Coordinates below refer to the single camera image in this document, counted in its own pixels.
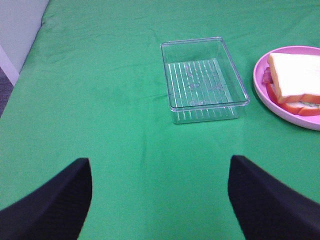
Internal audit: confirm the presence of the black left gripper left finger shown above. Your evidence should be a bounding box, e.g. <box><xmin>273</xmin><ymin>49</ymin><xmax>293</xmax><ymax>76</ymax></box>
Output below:
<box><xmin>0</xmin><ymin>158</ymin><xmax>93</xmax><ymax>240</ymax></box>

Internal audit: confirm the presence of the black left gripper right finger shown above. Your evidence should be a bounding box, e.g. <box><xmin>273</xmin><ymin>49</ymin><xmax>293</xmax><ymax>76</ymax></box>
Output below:
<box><xmin>227</xmin><ymin>155</ymin><xmax>320</xmax><ymax>240</ymax></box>

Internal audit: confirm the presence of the toy lettuce leaf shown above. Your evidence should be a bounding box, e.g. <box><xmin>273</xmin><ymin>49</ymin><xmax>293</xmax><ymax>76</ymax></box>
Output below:
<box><xmin>287</xmin><ymin>101</ymin><xmax>320</xmax><ymax>109</ymax></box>

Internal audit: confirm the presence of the toy bacon strip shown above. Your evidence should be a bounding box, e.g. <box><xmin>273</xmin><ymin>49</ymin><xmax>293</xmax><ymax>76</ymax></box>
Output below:
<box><xmin>261</xmin><ymin>67</ymin><xmax>273</xmax><ymax>85</ymax></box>

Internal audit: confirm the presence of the toy bread slice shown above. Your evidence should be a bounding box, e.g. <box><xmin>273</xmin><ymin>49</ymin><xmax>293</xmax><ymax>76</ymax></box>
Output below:
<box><xmin>267</xmin><ymin>52</ymin><xmax>320</xmax><ymax>104</ymax></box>
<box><xmin>265</xmin><ymin>83</ymin><xmax>320</xmax><ymax>117</ymax></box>

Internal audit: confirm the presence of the pink round plate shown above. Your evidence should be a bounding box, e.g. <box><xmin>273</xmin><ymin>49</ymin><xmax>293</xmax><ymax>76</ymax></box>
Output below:
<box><xmin>253</xmin><ymin>45</ymin><xmax>320</xmax><ymax>131</ymax></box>

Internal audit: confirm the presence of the green tablecloth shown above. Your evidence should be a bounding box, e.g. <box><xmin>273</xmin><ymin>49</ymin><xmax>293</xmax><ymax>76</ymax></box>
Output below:
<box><xmin>0</xmin><ymin>0</ymin><xmax>320</xmax><ymax>240</ymax></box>

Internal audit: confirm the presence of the left clear plastic tray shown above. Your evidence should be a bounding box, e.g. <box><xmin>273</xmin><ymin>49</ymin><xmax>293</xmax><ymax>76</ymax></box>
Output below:
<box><xmin>160</xmin><ymin>36</ymin><xmax>250</xmax><ymax>124</ymax></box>

